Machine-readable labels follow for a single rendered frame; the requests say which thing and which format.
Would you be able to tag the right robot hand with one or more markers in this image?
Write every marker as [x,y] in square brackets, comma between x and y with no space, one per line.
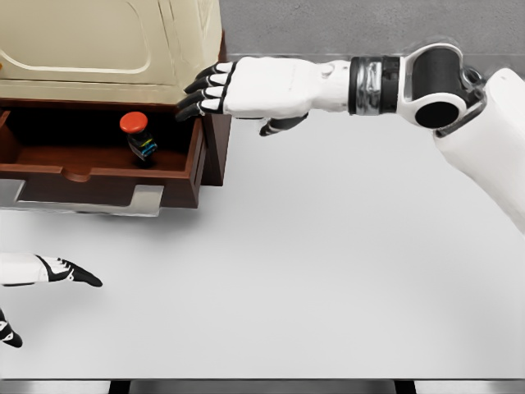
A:
[266,88]

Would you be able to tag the red button switch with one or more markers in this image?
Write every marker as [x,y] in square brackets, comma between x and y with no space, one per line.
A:
[133,122]

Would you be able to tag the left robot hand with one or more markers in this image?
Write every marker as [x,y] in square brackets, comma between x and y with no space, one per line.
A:
[24,268]

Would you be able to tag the brown cabinet with beige top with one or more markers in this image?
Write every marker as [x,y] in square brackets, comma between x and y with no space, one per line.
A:
[82,49]

